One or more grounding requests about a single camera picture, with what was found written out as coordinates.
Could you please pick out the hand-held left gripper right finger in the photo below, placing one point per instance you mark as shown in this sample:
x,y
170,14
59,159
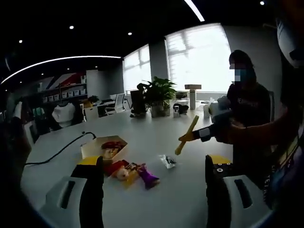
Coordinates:
x,y
218,194

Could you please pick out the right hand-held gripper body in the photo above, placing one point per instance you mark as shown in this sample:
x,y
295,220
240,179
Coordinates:
x,y
222,114

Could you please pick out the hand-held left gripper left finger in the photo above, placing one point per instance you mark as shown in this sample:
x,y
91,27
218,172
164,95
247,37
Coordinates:
x,y
80,209

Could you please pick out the yellow food tongs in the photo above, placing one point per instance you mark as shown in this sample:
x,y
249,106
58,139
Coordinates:
x,y
193,123

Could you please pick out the clear packet with black food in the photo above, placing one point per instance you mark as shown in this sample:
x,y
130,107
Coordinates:
x,y
169,161

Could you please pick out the clear bun food packet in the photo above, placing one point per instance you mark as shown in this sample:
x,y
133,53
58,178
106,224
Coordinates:
x,y
122,174

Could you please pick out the yellow food snack packet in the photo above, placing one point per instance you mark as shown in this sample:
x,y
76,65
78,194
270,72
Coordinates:
x,y
131,181

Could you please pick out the beige hexagonal container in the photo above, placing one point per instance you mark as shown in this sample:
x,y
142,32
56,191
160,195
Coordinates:
x,y
92,148

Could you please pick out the dark printed food packet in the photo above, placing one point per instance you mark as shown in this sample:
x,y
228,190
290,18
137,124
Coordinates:
x,y
133,167

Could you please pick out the purple food snack packet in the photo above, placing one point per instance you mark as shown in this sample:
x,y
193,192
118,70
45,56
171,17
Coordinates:
x,y
149,179

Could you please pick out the person's right hand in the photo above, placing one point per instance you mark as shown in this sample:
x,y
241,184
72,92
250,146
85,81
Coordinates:
x,y
228,135

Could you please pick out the white thermos bottle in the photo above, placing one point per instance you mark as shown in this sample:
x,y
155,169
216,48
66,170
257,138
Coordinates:
x,y
192,99

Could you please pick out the black rounded object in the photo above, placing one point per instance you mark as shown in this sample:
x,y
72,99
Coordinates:
x,y
184,108

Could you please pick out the small white canister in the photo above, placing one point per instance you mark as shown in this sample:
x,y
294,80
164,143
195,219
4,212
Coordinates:
x,y
176,112

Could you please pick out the flat cardboard box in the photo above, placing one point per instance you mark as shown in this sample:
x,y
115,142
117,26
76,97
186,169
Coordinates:
x,y
192,87

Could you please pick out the large green potted plant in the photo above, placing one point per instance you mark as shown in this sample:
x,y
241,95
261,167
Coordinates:
x,y
161,90

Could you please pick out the person's dark printed shirt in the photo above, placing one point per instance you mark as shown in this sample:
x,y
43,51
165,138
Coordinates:
x,y
285,178

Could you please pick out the paper bag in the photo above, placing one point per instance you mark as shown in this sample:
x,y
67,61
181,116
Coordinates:
x,y
136,102

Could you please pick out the white mesh office chair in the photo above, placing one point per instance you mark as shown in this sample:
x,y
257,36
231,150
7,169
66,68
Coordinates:
x,y
120,101

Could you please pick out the white t-shirt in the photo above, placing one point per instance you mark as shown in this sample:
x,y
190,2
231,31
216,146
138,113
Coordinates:
x,y
63,116

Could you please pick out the white drawer cabinet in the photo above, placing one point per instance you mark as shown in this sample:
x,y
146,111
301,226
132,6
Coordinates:
x,y
91,114

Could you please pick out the open cardboard box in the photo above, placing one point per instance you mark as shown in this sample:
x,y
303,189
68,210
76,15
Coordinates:
x,y
86,104

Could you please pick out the curved ceiling light strip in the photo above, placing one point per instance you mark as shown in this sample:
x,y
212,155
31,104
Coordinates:
x,y
194,10

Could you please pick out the small green potted plant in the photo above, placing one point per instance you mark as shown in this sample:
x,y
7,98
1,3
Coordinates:
x,y
93,98

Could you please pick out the shelf with white boxes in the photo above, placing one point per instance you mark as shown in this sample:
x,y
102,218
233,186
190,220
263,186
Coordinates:
x,y
71,93

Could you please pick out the long ceiling light strip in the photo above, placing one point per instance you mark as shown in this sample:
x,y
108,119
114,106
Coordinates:
x,y
71,57

